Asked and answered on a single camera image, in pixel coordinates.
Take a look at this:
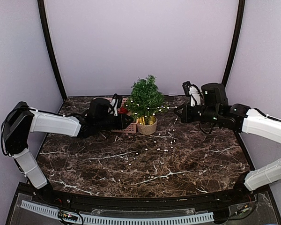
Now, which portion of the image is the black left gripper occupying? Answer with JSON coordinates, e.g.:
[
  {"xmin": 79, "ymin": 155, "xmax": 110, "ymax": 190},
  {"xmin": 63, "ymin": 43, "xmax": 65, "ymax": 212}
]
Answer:
[{"xmin": 96, "ymin": 112, "xmax": 133, "ymax": 131}]

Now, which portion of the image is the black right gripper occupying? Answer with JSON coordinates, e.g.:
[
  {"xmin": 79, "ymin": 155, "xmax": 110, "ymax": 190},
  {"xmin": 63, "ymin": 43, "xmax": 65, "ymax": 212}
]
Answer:
[{"xmin": 174, "ymin": 102, "xmax": 220, "ymax": 123}]

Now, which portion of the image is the fairy light string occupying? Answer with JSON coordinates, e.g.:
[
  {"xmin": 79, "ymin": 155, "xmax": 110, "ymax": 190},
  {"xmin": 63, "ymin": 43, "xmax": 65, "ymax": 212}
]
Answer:
[{"xmin": 112, "ymin": 101, "xmax": 183, "ymax": 190}]

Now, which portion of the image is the small green christmas tree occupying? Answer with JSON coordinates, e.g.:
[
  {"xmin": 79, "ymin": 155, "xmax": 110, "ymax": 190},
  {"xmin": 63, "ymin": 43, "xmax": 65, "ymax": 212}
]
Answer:
[{"xmin": 125, "ymin": 75, "xmax": 166, "ymax": 125}]

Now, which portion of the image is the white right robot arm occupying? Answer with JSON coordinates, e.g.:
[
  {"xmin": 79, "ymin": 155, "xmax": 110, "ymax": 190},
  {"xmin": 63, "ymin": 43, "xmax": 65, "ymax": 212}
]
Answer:
[{"xmin": 174, "ymin": 81, "xmax": 281, "ymax": 203}]

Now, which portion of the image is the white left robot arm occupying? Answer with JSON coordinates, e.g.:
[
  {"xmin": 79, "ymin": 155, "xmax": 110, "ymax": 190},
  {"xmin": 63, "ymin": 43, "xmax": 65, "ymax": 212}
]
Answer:
[{"xmin": 0, "ymin": 97, "xmax": 134, "ymax": 204}]

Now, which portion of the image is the beige tree pot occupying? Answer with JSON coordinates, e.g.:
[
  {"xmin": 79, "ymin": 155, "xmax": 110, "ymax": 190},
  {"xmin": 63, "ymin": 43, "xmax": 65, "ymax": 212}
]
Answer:
[{"xmin": 137, "ymin": 116, "xmax": 157, "ymax": 135}]

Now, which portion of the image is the red ball ornament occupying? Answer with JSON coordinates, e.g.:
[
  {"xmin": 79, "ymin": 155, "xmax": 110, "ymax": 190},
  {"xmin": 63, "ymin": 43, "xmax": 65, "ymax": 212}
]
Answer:
[{"xmin": 118, "ymin": 106, "xmax": 129, "ymax": 114}]

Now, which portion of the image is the pink plastic basket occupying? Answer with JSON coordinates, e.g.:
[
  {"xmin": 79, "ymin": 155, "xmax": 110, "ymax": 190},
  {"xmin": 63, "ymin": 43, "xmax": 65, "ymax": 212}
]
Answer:
[{"xmin": 112, "ymin": 97, "xmax": 138, "ymax": 135}]

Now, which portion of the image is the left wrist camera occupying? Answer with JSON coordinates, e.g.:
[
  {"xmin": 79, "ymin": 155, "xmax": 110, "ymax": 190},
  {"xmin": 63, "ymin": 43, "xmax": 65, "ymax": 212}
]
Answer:
[{"xmin": 108, "ymin": 94, "xmax": 123, "ymax": 117}]

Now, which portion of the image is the white slotted cable duct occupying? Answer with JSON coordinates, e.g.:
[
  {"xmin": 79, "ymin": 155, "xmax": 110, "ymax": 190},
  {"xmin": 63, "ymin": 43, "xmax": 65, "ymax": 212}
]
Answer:
[{"xmin": 20, "ymin": 201, "xmax": 215, "ymax": 225}]

